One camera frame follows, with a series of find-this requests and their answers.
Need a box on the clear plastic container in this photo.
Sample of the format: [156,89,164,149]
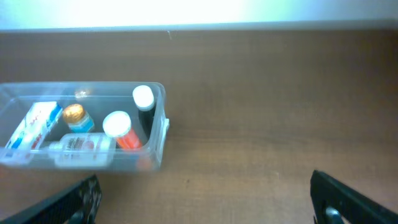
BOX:
[1,82,169,172]

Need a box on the white calamine lotion bottle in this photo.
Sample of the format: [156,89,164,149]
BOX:
[46,133,116,169]

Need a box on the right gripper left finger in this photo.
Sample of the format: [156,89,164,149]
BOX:
[1,175,102,224]

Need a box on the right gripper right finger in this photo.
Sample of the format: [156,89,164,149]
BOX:
[310,170,397,224]

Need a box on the black bottle white cap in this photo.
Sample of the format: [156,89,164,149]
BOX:
[132,85,156,140]

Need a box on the white Panadol medicine box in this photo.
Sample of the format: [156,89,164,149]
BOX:
[1,101,63,166]

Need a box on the orange bottle white cap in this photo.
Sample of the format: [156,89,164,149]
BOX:
[103,111,142,151]

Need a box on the small jar gold lid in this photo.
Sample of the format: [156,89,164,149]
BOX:
[62,104,95,133]

